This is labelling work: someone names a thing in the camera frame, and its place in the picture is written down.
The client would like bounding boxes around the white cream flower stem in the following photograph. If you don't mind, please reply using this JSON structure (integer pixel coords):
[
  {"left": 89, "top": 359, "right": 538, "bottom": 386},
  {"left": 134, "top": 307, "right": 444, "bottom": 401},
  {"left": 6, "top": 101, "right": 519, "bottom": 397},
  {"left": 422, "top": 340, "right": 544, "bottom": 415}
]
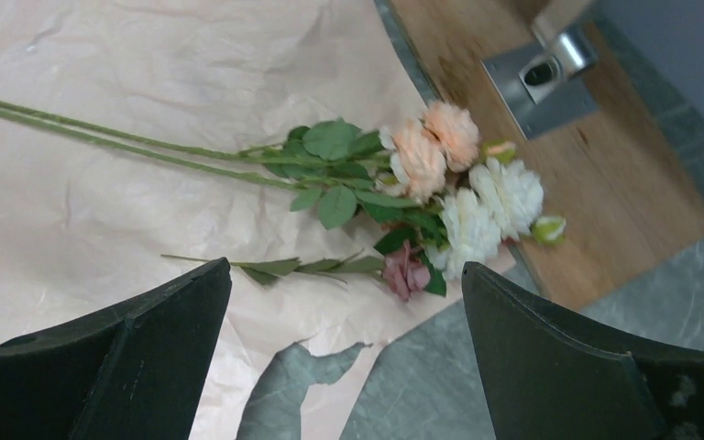
[{"left": 0, "top": 102, "right": 567, "bottom": 281}]

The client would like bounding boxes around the wooden board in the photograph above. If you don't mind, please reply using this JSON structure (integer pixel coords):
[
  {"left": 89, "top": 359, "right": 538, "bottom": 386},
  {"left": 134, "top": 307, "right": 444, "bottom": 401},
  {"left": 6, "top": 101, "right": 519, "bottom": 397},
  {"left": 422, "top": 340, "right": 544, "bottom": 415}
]
[{"left": 391, "top": 1, "right": 704, "bottom": 310}]

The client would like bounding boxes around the small mauve rose stem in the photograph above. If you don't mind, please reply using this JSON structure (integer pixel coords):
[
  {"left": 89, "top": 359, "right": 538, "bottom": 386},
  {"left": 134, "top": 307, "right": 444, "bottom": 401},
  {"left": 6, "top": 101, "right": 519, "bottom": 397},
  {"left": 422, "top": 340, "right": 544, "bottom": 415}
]
[{"left": 160, "top": 239, "right": 448, "bottom": 303}]

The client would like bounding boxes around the peach orange flower stem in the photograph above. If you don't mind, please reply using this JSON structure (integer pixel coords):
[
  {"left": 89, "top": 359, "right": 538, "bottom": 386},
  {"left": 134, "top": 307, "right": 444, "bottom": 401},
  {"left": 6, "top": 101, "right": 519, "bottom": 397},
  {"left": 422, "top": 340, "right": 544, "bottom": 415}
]
[{"left": 0, "top": 101, "right": 514, "bottom": 207}]

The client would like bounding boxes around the pink flower bouquet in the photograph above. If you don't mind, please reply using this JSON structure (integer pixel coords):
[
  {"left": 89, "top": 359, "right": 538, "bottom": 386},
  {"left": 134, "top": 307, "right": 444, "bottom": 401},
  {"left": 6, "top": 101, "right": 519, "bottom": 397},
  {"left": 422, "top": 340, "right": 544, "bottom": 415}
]
[{"left": 0, "top": 1, "right": 494, "bottom": 439}]

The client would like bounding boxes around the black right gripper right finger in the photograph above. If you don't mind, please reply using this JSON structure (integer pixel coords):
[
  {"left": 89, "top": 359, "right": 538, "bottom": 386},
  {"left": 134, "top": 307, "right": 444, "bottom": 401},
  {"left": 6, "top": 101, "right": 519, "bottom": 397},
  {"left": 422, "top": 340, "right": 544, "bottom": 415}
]
[{"left": 461, "top": 262, "right": 704, "bottom": 439}]

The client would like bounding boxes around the metal stand bracket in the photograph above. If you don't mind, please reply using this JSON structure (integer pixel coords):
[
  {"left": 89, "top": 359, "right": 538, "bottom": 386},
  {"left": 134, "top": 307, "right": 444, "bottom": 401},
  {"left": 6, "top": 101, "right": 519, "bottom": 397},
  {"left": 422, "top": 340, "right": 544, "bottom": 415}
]
[{"left": 482, "top": 0, "right": 599, "bottom": 139}]

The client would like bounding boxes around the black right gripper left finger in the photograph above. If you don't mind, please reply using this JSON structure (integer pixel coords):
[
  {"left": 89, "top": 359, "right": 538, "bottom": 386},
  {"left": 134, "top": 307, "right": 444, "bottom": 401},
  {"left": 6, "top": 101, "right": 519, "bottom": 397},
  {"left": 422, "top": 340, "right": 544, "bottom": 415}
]
[{"left": 0, "top": 258, "right": 232, "bottom": 439}]

